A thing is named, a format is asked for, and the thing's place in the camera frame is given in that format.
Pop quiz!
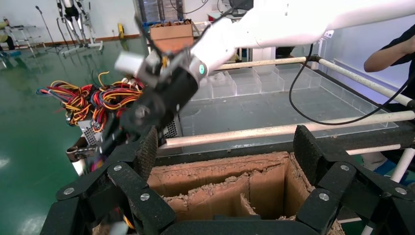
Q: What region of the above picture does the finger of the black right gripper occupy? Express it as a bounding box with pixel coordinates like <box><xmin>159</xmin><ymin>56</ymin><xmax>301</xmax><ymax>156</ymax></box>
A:
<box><xmin>98</xmin><ymin>113</ymin><xmax>128</xmax><ymax>156</ymax></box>

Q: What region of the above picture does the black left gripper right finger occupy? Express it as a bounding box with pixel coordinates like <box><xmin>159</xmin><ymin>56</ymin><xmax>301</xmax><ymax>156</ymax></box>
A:
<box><xmin>293</xmin><ymin>124</ymin><xmax>415</xmax><ymax>235</ymax></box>

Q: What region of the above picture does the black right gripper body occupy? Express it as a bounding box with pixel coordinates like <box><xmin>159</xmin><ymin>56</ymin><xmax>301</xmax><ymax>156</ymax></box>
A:
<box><xmin>120</xmin><ymin>90</ymin><xmax>183</xmax><ymax>137</ymax></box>

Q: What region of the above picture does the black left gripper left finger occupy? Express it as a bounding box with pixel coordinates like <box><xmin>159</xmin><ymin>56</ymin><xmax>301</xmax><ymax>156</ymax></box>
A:
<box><xmin>39</xmin><ymin>125</ymin><xmax>177</xmax><ymax>235</ymax></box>

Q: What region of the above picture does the person forearm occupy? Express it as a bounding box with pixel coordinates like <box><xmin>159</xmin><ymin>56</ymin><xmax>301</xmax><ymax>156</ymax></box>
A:
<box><xmin>364</xmin><ymin>35</ymin><xmax>415</xmax><ymax>72</ymax></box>

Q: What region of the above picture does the grey power supply unit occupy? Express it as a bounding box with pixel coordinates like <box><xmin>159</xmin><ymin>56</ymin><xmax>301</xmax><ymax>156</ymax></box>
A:
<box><xmin>77</xmin><ymin>114</ymin><xmax>183</xmax><ymax>147</ymax></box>

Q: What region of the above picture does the crumpled clear plastic film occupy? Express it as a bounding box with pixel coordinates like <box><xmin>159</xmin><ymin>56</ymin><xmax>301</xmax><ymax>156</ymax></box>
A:
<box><xmin>210</xmin><ymin>71</ymin><xmax>232</xmax><ymax>84</ymax></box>

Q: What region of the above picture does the brown cardboard box with print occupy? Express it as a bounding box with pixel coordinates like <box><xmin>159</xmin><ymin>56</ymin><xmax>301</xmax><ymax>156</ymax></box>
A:
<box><xmin>149</xmin><ymin>21</ymin><xmax>195</xmax><ymax>54</ymax></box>

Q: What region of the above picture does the worn cardboard box with dividers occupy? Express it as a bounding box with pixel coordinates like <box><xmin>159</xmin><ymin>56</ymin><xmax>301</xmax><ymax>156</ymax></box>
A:
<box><xmin>92</xmin><ymin>150</ymin><xmax>345</xmax><ymax>235</ymax></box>

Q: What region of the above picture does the clear acrylic divided tray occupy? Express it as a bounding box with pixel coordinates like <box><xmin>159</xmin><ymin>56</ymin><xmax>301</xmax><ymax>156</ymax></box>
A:
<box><xmin>180</xmin><ymin>63</ymin><xmax>399</xmax><ymax>154</ymax></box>

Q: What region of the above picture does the shelf with blue crates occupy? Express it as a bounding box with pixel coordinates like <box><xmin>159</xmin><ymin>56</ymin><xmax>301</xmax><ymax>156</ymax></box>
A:
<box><xmin>138</xmin><ymin>0</ymin><xmax>185</xmax><ymax>24</ymax></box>

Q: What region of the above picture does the black tripod stand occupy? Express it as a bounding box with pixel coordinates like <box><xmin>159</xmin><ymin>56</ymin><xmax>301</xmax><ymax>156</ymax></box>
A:
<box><xmin>34</xmin><ymin>5</ymin><xmax>65</xmax><ymax>53</ymax></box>

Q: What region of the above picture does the background robot on stand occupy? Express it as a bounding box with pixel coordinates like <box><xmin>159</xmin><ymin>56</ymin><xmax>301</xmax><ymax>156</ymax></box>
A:
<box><xmin>55</xmin><ymin>0</ymin><xmax>104</xmax><ymax>55</ymax></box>

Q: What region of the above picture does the white metal step rack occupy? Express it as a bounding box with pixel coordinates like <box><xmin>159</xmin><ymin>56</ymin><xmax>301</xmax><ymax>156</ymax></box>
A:
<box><xmin>5</xmin><ymin>25</ymin><xmax>46</xmax><ymax>50</ymax></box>

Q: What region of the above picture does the background person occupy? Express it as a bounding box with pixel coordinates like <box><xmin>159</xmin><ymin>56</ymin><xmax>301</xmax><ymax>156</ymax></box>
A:
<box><xmin>0</xmin><ymin>17</ymin><xmax>16</xmax><ymax>52</ymax></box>

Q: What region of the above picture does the person in black shirt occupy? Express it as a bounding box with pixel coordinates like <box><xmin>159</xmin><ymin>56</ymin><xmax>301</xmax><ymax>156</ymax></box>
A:
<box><xmin>381</xmin><ymin>24</ymin><xmax>415</xmax><ymax>98</ymax></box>

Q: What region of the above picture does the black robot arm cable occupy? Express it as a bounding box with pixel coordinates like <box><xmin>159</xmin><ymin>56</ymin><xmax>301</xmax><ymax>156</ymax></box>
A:
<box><xmin>288</xmin><ymin>44</ymin><xmax>415</xmax><ymax>126</ymax></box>

